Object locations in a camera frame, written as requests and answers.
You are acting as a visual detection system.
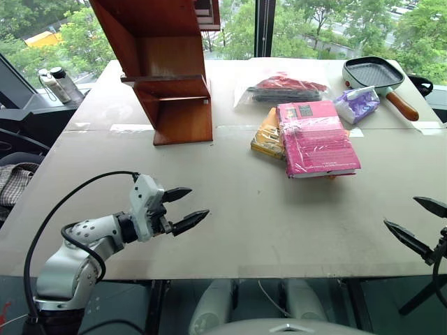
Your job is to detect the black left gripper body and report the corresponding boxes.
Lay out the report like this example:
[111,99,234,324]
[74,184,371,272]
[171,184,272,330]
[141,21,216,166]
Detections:
[149,195,175,239]

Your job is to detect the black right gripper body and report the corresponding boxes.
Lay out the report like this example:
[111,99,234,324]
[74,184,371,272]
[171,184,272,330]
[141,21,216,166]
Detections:
[433,225,447,263]

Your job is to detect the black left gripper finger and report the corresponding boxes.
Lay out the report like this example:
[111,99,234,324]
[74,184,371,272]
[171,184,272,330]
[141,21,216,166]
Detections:
[170,209,210,238]
[162,187,193,204]

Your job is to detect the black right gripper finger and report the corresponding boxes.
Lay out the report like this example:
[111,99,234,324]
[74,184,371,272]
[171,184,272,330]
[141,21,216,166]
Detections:
[412,195,447,220]
[383,219,437,267]

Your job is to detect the yellow orange book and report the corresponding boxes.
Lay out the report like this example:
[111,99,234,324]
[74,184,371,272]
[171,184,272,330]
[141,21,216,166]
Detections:
[249,107,288,162]

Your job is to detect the pink plastic-wrapped book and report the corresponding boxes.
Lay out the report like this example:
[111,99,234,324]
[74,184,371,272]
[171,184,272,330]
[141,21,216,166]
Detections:
[275,100,362,180]

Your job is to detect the wooden shelf unit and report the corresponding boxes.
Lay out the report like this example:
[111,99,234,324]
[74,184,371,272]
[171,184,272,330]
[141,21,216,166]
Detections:
[88,0,222,147]

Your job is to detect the black table leg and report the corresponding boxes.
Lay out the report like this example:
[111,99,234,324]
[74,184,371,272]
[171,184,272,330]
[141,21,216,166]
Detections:
[145,279,171,335]
[343,278,373,333]

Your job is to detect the white robot leg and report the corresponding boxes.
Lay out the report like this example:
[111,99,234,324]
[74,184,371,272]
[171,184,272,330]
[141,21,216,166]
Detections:
[283,278,328,322]
[189,278,234,335]

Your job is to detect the black bag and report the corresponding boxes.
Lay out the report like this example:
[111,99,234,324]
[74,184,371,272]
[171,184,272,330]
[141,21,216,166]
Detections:
[406,73,434,99]

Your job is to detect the purple white tissue pack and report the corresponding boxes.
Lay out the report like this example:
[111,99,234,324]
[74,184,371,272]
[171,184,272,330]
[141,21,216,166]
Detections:
[332,86,381,126]

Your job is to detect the grey rounded robot torso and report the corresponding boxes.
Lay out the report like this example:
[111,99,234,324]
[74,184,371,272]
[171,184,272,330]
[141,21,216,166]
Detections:
[208,318,372,335]

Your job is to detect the clear bag with red cloth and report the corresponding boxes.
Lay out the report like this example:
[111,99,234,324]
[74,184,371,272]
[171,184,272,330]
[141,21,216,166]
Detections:
[233,68,333,113]

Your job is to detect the checkered cloth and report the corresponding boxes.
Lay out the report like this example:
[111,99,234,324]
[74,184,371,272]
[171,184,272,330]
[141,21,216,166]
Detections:
[0,163,40,223]

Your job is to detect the clear bottle with black lid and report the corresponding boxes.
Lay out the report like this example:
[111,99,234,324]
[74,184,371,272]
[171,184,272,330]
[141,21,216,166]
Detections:
[49,66,84,104]

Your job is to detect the black office chair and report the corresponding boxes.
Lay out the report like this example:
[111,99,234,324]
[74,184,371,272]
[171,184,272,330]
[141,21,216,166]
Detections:
[0,127,51,166]

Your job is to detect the black window mullion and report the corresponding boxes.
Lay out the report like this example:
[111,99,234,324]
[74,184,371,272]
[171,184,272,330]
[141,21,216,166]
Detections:
[254,0,276,59]

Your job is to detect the dark monitor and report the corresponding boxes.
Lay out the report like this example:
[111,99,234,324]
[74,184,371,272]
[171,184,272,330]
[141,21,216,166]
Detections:
[0,52,38,110]

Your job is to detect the yellow vehicle outside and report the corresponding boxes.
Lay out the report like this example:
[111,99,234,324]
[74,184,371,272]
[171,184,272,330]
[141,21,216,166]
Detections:
[23,31,64,49]

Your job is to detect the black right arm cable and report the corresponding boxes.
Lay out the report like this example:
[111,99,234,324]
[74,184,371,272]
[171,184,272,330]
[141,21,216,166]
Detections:
[432,240,447,309]

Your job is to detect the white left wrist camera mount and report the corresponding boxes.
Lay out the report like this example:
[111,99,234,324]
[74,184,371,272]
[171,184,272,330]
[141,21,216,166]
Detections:
[128,174,166,243]

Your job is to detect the thin white cable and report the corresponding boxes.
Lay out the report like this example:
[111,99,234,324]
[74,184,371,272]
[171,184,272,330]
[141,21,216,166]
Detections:
[257,278,291,319]

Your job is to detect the square grill pan wooden handle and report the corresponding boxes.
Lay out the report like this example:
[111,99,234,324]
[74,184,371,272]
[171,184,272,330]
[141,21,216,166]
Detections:
[342,56,420,122]

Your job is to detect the white bottle with strap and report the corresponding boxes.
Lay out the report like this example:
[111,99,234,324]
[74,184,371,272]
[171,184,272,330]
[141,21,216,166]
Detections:
[37,68,72,105]

